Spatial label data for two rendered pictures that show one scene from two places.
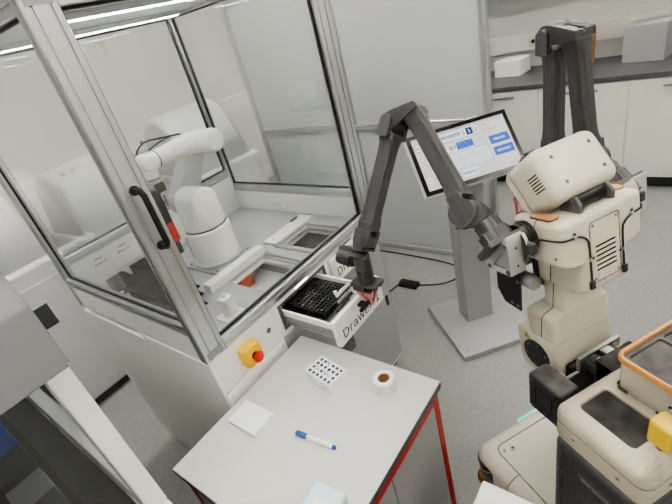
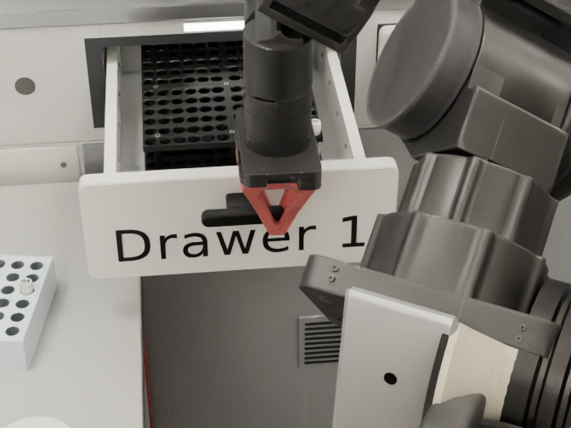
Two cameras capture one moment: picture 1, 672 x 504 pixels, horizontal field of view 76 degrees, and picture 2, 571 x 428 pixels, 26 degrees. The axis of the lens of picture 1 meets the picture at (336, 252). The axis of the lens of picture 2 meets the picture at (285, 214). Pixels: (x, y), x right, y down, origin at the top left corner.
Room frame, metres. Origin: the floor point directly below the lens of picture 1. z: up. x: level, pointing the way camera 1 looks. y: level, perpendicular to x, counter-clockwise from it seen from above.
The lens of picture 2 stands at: (0.57, -0.65, 1.57)
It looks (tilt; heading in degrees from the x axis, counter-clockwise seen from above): 37 degrees down; 41
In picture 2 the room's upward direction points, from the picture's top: straight up
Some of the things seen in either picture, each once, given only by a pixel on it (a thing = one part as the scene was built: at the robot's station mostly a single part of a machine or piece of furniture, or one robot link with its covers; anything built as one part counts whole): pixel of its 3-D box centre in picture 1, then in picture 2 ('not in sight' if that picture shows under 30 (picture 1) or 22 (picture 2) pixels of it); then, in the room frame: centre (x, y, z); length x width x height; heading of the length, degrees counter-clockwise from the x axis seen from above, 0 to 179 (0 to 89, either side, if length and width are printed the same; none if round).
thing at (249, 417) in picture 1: (250, 418); not in sight; (0.98, 0.40, 0.77); 0.13 x 0.09 x 0.02; 47
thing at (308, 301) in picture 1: (316, 299); (227, 109); (1.38, 0.12, 0.87); 0.22 x 0.18 x 0.06; 46
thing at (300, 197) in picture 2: (367, 292); (276, 183); (1.24, -0.07, 0.94); 0.07 x 0.07 x 0.09; 46
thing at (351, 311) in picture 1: (359, 309); (240, 218); (1.24, -0.02, 0.87); 0.29 x 0.02 x 0.11; 136
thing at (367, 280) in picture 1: (365, 276); (277, 120); (1.23, -0.08, 1.01); 0.10 x 0.07 x 0.07; 46
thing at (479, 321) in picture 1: (473, 250); not in sight; (1.95, -0.73, 0.51); 0.50 x 0.45 x 1.02; 5
